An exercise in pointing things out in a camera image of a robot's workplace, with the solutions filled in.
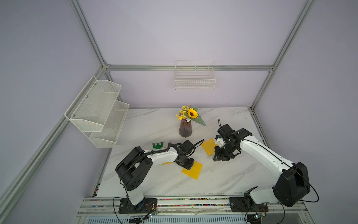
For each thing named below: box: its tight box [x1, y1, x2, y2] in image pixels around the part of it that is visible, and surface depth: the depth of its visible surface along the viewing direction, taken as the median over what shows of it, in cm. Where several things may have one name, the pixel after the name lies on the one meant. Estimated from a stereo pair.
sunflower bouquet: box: [175, 104, 207, 126], surface depth 85 cm
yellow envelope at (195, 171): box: [181, 160, 204, 181], surface depth 88 cm
